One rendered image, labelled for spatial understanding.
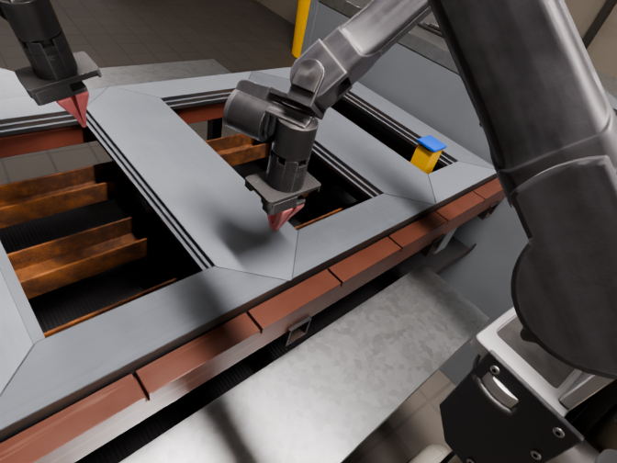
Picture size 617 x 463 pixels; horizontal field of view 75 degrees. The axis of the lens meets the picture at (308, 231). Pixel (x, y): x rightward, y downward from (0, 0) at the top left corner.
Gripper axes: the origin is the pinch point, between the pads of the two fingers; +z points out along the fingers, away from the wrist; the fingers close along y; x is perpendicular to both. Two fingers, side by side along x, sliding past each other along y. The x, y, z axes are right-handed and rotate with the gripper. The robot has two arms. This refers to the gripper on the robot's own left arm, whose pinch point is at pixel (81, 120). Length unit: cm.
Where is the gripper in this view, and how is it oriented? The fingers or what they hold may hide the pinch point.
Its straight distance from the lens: 78.5
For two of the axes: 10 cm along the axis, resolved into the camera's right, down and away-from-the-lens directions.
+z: -0.5, 6.2, 7.9
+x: 6.3, 6.3, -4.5
